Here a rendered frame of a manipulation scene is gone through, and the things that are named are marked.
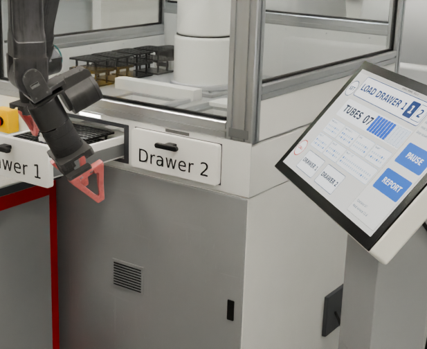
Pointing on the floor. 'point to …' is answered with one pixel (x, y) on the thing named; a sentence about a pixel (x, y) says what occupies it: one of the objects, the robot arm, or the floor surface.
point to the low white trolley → (19, 265)
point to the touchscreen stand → (387, 294)
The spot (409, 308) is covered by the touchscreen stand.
